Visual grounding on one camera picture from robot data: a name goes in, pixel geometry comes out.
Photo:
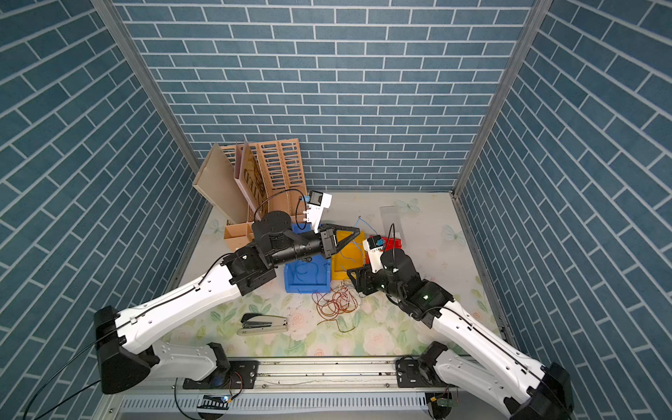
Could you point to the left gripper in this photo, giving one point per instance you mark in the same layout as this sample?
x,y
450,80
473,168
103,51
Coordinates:
x,y
330,247

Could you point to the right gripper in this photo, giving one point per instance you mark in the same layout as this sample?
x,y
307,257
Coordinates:
x,y
365,276

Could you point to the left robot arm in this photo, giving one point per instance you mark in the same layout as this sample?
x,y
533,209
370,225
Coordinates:
x,y
129,345

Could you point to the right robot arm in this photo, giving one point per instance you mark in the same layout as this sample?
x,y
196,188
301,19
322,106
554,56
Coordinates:
x,y
517,385

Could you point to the yellow plastic bin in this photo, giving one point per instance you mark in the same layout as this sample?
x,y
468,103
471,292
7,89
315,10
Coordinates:
x,y
340,265

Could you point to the red plastic bin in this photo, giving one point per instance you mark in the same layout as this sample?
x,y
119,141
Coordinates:
x,y
391,243

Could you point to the blue plastic bin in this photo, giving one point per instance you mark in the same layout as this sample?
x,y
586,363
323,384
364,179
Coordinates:
x,y
308,277

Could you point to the pink framed printed board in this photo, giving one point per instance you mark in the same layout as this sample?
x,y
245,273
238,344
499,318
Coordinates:
x,y
249,178

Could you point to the black grey stapler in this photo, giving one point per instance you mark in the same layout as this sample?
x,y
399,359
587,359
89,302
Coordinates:
x,y
259,324

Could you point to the small green circuit board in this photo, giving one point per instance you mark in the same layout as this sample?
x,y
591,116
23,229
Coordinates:
x,y
441,403

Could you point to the beige folder board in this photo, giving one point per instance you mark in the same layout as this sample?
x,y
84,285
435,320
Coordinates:
x,y
215,182

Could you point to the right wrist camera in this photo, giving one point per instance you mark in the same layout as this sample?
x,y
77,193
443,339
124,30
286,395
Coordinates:
x,y
374,247

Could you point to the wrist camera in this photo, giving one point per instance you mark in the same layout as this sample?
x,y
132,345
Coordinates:
x,y
317,203
374,247

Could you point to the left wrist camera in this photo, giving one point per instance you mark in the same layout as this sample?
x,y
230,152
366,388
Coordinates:
x,y
317,203

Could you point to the aluminium mounting rail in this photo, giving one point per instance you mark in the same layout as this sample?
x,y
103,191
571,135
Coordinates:
x,y
297,387

